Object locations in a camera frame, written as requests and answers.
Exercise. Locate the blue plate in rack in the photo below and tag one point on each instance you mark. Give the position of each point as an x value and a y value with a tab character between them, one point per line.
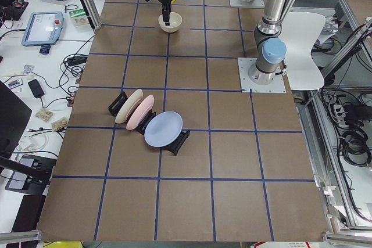
163	129

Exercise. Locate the cream ceramic bowl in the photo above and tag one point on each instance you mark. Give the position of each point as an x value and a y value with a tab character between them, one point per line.
175	21

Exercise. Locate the pink plate in rack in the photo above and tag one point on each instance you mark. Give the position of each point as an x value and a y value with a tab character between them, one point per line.
140	112

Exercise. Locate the green white box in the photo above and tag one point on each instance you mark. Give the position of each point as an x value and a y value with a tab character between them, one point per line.
78	17

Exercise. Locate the near blue teach pendant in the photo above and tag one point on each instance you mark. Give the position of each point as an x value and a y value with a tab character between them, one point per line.
43	28

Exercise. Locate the black monitor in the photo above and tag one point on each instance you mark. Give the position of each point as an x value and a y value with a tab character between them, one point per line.
15	115

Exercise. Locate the white chair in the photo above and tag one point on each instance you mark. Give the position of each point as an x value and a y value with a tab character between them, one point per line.
299	31

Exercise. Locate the black phone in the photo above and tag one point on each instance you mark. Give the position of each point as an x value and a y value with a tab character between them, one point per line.
36	88

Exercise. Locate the cream plate in rack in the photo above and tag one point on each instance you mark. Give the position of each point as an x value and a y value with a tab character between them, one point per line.
129	106

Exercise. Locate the black dish rack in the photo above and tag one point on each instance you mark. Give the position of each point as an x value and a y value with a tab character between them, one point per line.
173	147

